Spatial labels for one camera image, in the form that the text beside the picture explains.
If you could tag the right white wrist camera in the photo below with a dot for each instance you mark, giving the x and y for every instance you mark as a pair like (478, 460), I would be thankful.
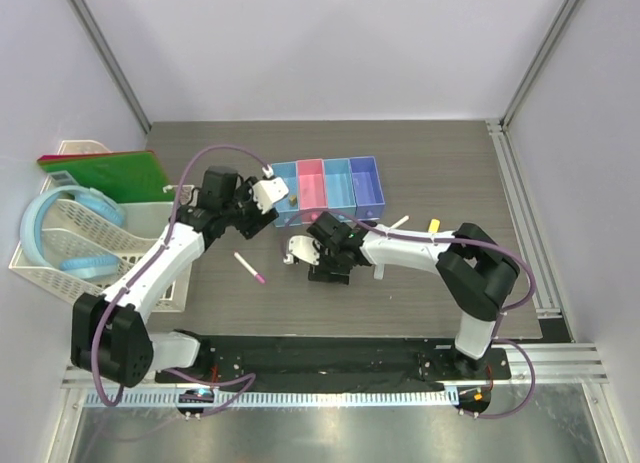
(301, 248)

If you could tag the yellow capped white highlighter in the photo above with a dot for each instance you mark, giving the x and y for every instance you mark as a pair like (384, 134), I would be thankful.
(434, 226)

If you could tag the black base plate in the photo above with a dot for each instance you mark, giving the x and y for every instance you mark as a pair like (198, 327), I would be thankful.
(334, 365)

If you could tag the green folder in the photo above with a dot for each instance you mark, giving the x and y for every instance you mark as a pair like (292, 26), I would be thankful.
(137, 178)

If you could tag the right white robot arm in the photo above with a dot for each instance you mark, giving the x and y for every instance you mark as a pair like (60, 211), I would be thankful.
(477, 275)

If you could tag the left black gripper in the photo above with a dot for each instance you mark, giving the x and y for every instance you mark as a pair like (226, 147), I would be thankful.
(258, 220)

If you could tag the blue capped clear tube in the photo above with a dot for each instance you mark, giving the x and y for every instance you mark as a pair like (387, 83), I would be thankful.
(379, 271)

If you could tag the white pink-tipped marker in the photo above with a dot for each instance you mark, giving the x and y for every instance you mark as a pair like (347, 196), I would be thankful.
(249, 268)

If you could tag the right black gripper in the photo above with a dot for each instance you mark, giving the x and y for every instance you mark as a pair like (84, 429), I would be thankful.
(324, 272)

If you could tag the four-colour compartment organizer box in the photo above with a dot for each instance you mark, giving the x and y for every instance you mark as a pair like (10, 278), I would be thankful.
(350, 185)

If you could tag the white red-tipped pen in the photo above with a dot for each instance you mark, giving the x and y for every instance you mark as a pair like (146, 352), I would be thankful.
(400, 222)

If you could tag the light blue headphones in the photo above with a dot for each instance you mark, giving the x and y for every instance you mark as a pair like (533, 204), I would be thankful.
(40, 215)

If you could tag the red folder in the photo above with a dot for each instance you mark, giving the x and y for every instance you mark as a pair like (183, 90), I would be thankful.
(50, 159)

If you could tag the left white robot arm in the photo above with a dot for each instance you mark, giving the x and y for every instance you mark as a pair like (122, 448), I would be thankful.
(110, 338)

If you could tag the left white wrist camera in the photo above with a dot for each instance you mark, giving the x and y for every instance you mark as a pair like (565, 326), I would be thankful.
(268, 191)

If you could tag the slotted cable duct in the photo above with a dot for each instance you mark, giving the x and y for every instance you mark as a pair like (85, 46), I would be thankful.
(203, 397)

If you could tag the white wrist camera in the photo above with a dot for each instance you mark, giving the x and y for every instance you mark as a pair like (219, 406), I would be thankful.
(268, 191)
(301, 248)

